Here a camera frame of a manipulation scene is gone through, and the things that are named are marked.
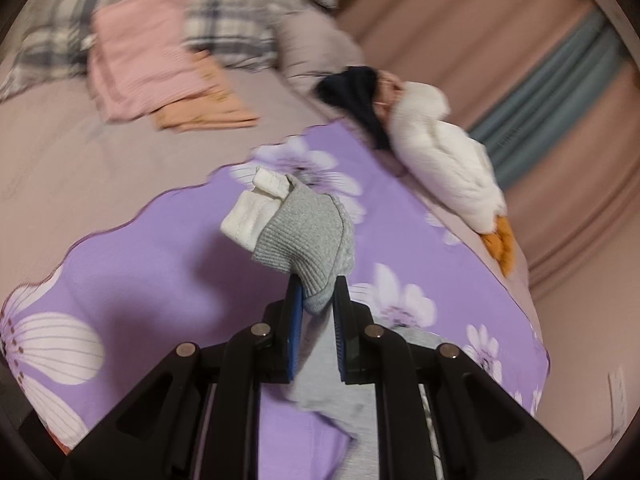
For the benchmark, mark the white goose plush toy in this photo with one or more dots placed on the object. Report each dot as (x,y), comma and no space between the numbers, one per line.
(445,160)

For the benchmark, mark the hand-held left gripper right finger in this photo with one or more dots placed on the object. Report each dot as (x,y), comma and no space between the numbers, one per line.
(341,330)

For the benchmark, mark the orange folded garment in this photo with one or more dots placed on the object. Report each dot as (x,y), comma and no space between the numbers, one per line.
(215,102)

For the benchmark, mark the grey pillow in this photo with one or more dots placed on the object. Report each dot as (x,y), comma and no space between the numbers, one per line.
(315,45)

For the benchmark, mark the dark navy cloth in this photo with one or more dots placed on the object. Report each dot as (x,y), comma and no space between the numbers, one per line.
(355,95)

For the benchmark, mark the teal curtain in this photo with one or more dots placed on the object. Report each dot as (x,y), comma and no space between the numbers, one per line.
(550,95)

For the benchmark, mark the grey plaid blanket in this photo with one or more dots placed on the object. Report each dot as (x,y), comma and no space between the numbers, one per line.
(225,15)

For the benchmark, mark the bed with mauve sheet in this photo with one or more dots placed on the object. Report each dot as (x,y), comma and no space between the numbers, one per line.
(60,160)

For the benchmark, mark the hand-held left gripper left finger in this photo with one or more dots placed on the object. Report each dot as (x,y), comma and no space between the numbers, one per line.
(297,312)

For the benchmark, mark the white wall socket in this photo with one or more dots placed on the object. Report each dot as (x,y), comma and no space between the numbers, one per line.
(617,400)

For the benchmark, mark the pink folded garment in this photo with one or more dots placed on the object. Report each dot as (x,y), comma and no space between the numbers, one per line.
(137,55)

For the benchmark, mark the grey small pants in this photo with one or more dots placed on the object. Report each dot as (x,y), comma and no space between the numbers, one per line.
(305,230)

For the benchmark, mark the purple floral blanket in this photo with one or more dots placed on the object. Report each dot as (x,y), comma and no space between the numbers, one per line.
(165,260)

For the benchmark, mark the pink curtain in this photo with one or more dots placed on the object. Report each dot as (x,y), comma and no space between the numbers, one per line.
(475,15)

